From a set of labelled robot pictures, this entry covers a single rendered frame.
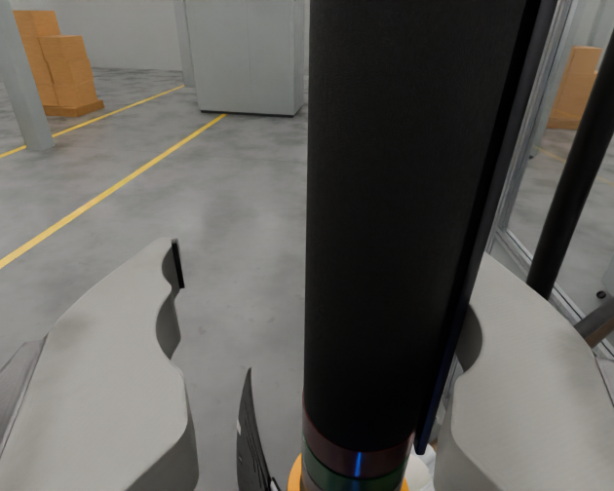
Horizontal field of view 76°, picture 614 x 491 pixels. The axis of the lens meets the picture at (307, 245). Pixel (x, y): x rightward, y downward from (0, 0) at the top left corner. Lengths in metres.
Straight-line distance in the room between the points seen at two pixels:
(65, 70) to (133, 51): 6.13
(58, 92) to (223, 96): 2.81
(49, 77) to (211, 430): 7.30
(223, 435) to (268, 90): 6.22
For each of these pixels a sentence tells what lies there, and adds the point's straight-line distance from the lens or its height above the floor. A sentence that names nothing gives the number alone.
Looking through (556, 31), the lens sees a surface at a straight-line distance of 1.51.
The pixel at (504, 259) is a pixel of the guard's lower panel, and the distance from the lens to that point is 1.62.
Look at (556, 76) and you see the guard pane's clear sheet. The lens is 1.49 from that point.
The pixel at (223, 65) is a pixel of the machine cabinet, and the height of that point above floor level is 0.82.
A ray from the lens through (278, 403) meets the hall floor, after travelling 2.13.
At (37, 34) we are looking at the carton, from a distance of 8.44.
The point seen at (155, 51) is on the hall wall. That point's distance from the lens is 13.91.
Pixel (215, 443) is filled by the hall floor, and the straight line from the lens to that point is 2.04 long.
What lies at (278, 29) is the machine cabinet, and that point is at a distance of 7.29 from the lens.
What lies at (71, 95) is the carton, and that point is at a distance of 8.36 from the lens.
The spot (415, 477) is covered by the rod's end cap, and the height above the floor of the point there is 1.53.
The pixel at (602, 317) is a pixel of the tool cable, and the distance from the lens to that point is 0.31.
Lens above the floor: 1.70
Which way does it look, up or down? 31 degrees down
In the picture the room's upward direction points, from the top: 1 degrees clockwise
